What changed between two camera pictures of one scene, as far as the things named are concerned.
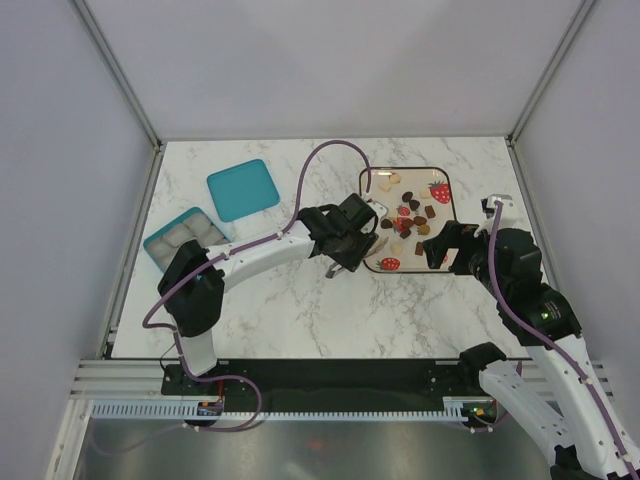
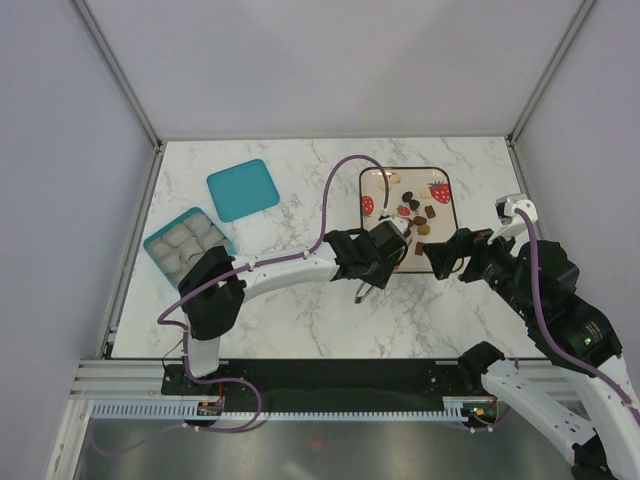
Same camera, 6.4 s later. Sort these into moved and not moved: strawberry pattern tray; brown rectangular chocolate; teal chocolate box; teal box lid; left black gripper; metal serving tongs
Moved: left black gripper; metal serving tongs
Not moved: strawberry pattern tray; brown rectangular chocolate; teal box lid; teal chocolate box
